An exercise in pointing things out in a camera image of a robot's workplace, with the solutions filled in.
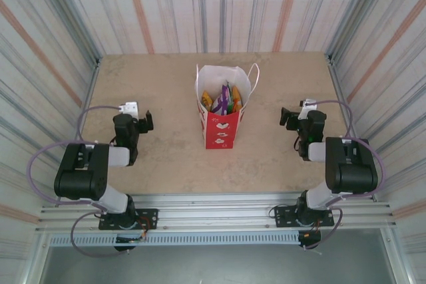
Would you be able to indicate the orange snack packet white label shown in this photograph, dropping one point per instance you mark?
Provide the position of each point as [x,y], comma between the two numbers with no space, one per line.
[236,97]

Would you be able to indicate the yellow green snack packet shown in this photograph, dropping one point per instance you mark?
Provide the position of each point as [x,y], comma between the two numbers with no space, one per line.
[230,107]

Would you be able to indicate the white red paper bag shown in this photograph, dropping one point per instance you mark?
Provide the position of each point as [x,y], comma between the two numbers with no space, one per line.
[221,131]

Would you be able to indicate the purple snack packet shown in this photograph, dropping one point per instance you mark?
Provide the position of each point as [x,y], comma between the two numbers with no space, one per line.
[220,102]

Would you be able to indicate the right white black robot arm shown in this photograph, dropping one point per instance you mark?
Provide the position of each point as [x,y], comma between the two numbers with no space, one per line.
[349,171]

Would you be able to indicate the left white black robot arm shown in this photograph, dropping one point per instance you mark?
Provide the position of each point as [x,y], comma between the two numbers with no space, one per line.
[80,174]

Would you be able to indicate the grey metal panel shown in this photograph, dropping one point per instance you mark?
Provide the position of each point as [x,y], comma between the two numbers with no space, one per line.
[213,264]

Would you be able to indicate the metal corner bracket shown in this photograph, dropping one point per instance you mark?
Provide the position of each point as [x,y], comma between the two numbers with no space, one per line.
[330,58]
[97,62]

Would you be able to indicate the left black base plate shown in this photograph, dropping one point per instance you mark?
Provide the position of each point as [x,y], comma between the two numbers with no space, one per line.
[150,214]

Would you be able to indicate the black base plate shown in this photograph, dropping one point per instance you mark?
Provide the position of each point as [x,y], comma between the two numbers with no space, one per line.
[150,214]
[283,215]

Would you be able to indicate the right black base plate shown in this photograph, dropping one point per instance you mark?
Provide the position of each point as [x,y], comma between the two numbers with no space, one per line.
[283,215]

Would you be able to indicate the aluminium mounting rail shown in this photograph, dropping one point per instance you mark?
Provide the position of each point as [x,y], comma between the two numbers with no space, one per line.
[213,212]

